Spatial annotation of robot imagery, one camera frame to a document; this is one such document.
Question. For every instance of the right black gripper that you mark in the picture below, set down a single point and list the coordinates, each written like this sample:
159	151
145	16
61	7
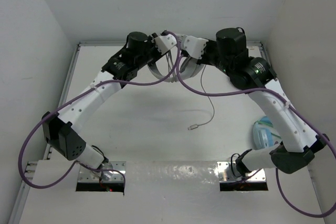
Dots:
204	59

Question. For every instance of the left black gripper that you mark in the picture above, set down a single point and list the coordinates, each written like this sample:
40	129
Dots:
150	42

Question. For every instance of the grey headphones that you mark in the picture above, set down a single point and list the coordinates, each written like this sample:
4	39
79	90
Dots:
180	65

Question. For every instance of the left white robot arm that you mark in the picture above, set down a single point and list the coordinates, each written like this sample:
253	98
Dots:
61	130

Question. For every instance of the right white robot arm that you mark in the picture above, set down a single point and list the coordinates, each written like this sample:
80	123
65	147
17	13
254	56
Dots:
299	141

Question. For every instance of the blue headphones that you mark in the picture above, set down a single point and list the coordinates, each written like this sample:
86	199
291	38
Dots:
264	134

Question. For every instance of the white front board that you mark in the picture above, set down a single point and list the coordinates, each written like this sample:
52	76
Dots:
161	192

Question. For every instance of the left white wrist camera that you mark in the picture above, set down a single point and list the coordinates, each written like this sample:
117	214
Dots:
165	43

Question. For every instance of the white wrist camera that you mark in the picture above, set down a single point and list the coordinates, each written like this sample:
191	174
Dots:
165	43
194	46

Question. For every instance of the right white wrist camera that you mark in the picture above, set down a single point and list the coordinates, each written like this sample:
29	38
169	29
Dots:
194	46

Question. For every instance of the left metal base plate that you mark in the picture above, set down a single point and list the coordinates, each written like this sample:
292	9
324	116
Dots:
114	172

